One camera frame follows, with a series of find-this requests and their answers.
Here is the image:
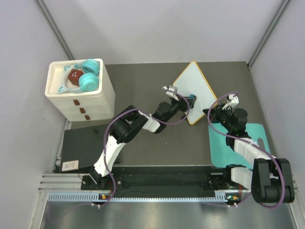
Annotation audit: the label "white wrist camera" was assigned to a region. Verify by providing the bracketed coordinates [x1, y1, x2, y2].
[226, 94, 239, 108]
[162, 85, 179, 101]

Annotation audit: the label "white drawer unit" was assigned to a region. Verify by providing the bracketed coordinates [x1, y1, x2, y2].
[45, 58, 115, 122]

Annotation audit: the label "aluminium frame rail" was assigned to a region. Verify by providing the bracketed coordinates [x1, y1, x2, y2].
[38, 174, 86, 192]

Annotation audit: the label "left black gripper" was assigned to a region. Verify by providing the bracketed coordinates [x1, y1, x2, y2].
[163, 95, 195, 123]

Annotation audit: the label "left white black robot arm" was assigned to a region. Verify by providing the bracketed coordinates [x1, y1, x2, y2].
[89, 94, 197, 189]

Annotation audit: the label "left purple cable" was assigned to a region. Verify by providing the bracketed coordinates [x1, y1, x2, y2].
[47, 93, 191, 224]

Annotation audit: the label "teal cat ear headphones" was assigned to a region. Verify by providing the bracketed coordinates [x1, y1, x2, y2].
[57, 59, 100, 94]

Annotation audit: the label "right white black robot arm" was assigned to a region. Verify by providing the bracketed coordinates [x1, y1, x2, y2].
[203, 104, 295, 208]

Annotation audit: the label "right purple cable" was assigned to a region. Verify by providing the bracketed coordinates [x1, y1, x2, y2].
[207, 91, 286, 208]

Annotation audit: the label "teal cutting board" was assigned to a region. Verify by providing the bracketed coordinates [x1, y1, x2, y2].
[208, 123, 270, 169]

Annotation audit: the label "dark red cube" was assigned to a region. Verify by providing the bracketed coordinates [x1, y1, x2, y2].
[68, 69, 84, 86]

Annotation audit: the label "purple cable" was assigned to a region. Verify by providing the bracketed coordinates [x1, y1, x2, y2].
[207, 91, 286, 208]
[47, 93, 191, 224]

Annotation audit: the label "yellow framed whiteboard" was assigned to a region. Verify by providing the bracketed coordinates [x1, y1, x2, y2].
[173, 61, 217, 125]

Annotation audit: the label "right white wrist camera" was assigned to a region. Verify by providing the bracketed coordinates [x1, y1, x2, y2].
[226, 94, 239, 108]

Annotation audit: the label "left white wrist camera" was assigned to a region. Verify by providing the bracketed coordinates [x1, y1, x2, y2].
[162, 85, 179, 101]

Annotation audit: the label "black box with label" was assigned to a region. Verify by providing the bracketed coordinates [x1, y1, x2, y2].
[60, 125, 125, 177]

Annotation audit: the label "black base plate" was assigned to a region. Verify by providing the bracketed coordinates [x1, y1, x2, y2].
[81, 166, 241, 198]

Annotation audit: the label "grey slotted cable duct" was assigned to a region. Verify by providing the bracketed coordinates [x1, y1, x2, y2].
[48, 192, 240, 203]

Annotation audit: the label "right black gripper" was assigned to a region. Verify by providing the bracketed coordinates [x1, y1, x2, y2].
[203, 104, 234, 132]

